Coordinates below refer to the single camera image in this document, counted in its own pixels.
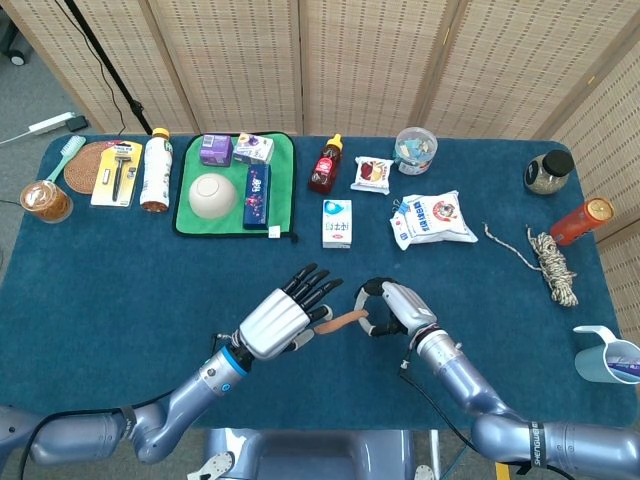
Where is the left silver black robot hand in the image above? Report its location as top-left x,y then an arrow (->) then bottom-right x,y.
234,263 -> 345,361

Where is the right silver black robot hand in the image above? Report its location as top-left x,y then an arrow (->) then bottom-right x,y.
353,277 -> 437,339

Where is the orange stretchy sausage toy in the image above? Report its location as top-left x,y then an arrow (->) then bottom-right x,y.
314,309 -> 370,335

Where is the white powder bag blue print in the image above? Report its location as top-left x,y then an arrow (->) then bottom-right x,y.
389,189 -> 479,251

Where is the white and blue milk carton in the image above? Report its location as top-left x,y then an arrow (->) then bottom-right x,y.
321,199 -> 353,250

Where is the green cloth with black edge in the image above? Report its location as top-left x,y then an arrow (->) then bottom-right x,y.
172,131 -> 300,245

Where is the dark blue long box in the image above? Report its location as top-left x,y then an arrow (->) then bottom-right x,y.
242,164 -> 272,232

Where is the white snack packet fruit print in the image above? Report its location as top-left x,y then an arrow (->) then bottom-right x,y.
349,155 -> 395,196

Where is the blue-grey robot torso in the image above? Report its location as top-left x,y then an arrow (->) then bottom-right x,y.
187,428 -> 441,480

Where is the cream upturned bowl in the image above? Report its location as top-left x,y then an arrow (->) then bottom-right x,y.
188,173 -> 238,220

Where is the clear plastic tub of clips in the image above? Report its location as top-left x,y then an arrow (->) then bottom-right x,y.
393,126 -> 439,176

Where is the red-brown bottle yellow cap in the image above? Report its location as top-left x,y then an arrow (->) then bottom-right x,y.
308,133 -> 344,195

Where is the white and purple carton box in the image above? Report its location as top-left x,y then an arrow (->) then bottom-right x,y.
232,132 -> 275,166

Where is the light blue measuring jug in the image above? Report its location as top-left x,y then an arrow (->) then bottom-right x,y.
572,325 -> 640,385

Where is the orange-red bottle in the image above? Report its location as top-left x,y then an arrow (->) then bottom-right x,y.
549,196 -> 615,247

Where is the white drink bottle yellow cap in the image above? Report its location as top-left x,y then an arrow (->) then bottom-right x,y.
139,127 -> 175,215

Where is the glass jar black lid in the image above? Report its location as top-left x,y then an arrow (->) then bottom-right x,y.
523,149 -> 575,195

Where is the razor on yellow card pack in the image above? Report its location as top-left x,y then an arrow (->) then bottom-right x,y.
90,140 -> 144,209

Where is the purple and white packet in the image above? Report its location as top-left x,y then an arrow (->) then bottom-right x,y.
606,348 -> 640,375

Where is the round woven coaster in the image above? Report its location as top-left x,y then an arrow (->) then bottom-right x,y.
63,141 -> 119,195

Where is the bamboo folding screen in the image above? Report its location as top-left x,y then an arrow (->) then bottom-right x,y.
3,0 -> 640,346

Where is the clear jar with orange contents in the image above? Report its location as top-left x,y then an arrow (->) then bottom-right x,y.
19,180 -> 74,225

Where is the mint green brush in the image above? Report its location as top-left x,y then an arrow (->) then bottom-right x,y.
44,135 -> 87,183

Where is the white power strip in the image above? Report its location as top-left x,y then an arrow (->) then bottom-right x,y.
28,112 -> 77,136

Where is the black tripod stand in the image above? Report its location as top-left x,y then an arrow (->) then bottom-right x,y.
62,0 -> 154,136

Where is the black wheeled chair base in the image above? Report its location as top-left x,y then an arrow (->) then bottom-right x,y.
0,9 -> 29,67

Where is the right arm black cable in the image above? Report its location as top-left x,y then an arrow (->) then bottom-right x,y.
398,358 -> 501,480

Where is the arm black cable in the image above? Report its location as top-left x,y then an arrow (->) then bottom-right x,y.
398,358 -> 501,480
18,389 -> 175,480

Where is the bundle of twisted rope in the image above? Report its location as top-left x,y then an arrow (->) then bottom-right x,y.
482,222 -> 580,307

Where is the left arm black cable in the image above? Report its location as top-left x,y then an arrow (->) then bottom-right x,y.
18,389 -> 175,480

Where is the thin black cable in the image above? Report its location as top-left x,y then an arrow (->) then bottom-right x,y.
53,0 -> 126,135

